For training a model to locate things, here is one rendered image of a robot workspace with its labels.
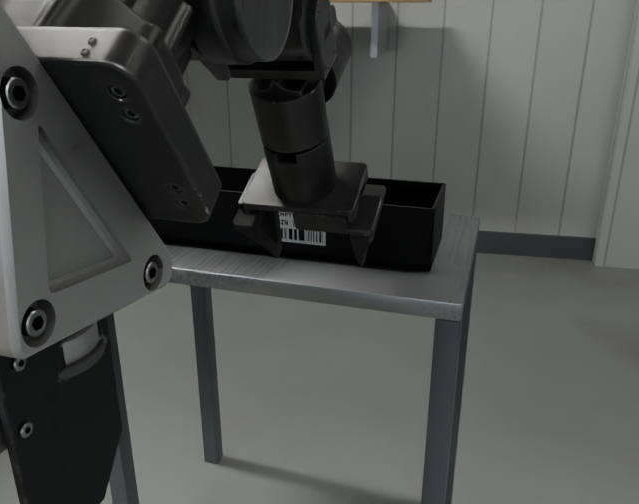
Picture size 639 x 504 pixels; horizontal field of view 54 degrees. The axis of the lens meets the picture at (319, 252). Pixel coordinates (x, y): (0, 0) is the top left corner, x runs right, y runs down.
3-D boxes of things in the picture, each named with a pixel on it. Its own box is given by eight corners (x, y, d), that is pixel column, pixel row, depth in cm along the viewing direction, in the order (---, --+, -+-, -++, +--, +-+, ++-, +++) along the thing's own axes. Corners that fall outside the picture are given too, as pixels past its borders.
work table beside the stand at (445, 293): (428, 664, 124) (462, 304, 95) (123, 577, 143) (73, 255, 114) (451, 503, 164) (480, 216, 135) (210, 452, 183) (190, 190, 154)
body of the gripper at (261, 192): (266, 171, 60) (250, 107, 55) (369, 178, 58) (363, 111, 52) (244, 218, 56) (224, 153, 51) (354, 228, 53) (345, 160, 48)
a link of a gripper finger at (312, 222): (323, 233, 65) (310, 163, 58) (391, 239, 63) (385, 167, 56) (306, 282, 61) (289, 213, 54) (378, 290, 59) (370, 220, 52)
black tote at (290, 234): (138, 238, 122) (132, 182, 118) (181, 212, 138) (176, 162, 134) (430, 271, 107) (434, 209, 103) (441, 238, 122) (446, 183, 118)
